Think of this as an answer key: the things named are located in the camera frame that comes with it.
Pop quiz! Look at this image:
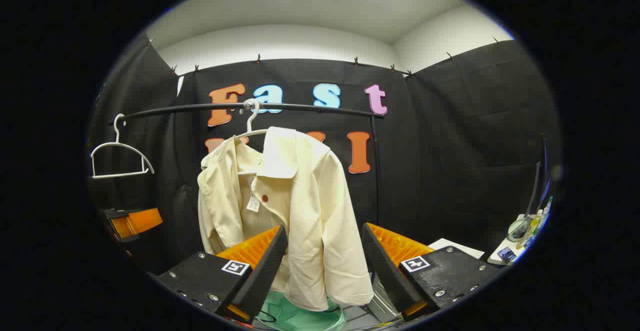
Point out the black backdrop cloth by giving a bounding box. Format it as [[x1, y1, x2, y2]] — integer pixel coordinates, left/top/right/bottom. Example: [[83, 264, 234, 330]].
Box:
[[87, 33, 563, 277]]

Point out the white plastic hanger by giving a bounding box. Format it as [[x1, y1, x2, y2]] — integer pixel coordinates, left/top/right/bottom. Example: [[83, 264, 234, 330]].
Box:
[[90, 113, 156, 180]]

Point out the white flat board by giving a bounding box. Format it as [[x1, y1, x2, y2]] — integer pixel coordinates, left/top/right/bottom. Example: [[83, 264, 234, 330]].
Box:
[[429, 238, 486, 260]]

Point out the white side table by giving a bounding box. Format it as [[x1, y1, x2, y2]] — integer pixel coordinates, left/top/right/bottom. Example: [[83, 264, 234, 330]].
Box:
[[487, 213, 548, 267]]

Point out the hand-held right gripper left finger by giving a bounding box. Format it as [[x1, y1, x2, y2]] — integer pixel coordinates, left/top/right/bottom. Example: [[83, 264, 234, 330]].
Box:
[[156, 224, 289, 324]]

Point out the white hanger with taped hook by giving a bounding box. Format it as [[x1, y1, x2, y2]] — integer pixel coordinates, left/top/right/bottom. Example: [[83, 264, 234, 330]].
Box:
[[234, 98, 271, 177]]

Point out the silver ribbed metal base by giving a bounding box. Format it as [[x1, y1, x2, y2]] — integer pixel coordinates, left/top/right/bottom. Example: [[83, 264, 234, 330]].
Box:
[[367, 271, 401, 324]]

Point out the round pale green bowl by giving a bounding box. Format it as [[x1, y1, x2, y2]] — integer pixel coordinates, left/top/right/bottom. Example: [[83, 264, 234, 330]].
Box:
[[507, 217, 533, 243]]

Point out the cream jacket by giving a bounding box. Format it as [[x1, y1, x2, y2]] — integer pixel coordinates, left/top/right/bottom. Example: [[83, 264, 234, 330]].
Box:
[[197, 126, 375, 313]]

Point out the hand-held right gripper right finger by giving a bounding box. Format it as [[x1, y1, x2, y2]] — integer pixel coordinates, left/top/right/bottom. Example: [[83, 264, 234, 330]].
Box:
[[361, 222, 502, 321]]

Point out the black clothes rack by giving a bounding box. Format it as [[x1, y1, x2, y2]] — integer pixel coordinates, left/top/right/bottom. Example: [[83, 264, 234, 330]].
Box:
[[122, 102, 387, 227]]

